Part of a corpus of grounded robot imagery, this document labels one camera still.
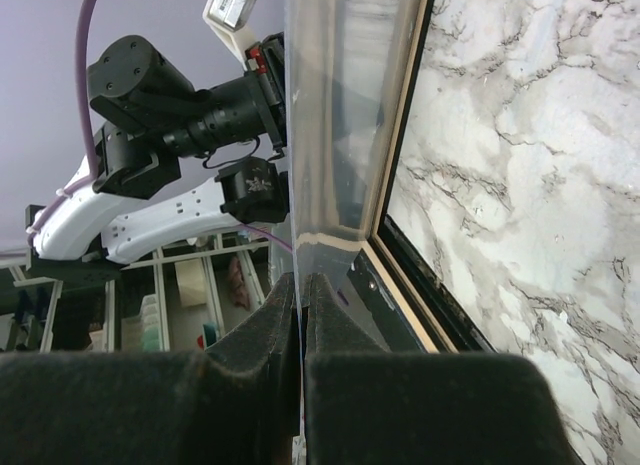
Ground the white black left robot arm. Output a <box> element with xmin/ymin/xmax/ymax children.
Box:
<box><xmin>27</xmin><ymin>34</ymin><xmax>289</xmax><ymax>266</ymax></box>

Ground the light wooden picture frame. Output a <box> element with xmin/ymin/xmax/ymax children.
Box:
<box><xmin>348</xmin><ymin>0</ymin><xmax>494</xmax><ymax>353</ymax></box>

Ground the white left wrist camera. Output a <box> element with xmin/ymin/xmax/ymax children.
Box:
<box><xmin>202</xmin><ymin>0</ymin><xmax>257</xmax><ymax>64</ymax></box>

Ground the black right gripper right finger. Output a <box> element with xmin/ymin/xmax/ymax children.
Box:
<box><xmin>302</xmin><ymin>274</ymin><xmax>578</xmax><ymax>464</ymax></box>

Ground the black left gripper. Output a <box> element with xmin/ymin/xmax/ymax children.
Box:
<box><xmin>245</xmin><ymin>32</ymin><xmax>287</xmax><ymax>155</ymax></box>

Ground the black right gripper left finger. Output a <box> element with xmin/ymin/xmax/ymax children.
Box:
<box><xmin>1</xmin><ymin>274</ymin><xmax>299</xmax><ymax>464</ymax></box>

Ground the clear acrylic sheet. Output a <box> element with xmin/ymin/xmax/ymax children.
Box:
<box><xmin>285</xmin><ymin>0</ymin><xmax>428</xmax><ymax>464</ymax></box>

